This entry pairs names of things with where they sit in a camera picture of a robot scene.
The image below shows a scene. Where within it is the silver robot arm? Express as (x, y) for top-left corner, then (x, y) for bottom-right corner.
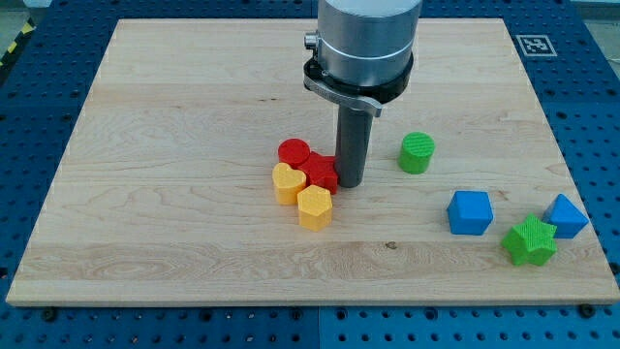
(303, 0), (422, 117)

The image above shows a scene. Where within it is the red circle block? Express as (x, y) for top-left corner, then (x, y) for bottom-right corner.
(277, 138), (311, 169)

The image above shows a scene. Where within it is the green circle block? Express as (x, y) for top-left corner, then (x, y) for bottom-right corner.
(397, 132), (435, 175)

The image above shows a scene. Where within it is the blue cube block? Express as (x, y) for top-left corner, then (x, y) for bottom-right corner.
(447, 191), (494, 236)

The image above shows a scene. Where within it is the red star block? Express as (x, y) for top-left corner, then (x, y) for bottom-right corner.
(297, 151), (339, 195)

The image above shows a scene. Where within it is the yellow heart block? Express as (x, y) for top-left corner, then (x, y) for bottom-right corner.
(272, 163), (307, 205)

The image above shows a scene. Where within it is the yellow hexagon block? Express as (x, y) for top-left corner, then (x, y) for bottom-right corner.
(297, 185), (333, 232)

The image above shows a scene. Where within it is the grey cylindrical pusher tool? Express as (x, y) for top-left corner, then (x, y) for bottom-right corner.
(334, 106), (373, 188)

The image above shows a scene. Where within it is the wooden board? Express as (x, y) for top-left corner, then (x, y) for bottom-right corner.
(7, 18), (619, 307)

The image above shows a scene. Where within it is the green star block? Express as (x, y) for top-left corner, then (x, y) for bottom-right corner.
(501, 214), (557, 267)

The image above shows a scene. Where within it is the white fiducial marker tag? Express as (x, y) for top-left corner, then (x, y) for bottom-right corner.
(515, 34), (557, 57)

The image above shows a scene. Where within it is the blue triangle block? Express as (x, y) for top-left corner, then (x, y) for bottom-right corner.
(542, 194), (589, 238)

